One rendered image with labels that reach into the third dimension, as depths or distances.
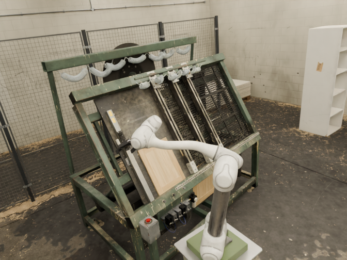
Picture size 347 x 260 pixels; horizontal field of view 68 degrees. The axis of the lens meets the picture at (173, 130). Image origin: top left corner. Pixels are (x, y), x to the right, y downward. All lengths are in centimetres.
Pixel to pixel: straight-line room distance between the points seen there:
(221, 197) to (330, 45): 437
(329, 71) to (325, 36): 63
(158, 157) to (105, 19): 528
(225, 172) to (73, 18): 615
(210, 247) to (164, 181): 98
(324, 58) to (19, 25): 624
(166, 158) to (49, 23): 504
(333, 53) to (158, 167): 400
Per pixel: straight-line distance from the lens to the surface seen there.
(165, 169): 264
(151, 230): 225
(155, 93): 278
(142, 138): 155
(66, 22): 705
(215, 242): 185
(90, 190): 309
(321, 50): 564
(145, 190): 248
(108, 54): 309
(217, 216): 173
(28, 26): 689
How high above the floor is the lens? 243
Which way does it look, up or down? 23 degrees down
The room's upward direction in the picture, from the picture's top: 6 degrees counter-clockwise
